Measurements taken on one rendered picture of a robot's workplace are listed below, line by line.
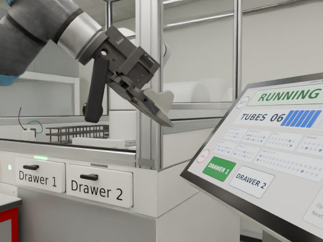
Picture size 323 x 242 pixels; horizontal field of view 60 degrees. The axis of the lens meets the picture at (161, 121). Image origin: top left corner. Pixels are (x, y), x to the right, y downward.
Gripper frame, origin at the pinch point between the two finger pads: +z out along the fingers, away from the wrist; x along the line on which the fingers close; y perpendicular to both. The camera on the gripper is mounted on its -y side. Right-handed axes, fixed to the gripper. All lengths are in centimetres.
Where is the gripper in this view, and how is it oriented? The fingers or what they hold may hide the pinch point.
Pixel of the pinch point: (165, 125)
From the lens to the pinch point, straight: 54.9
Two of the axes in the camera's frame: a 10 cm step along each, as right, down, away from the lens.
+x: -3.1, -0.3, 9.5
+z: 7.3, 6.3, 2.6
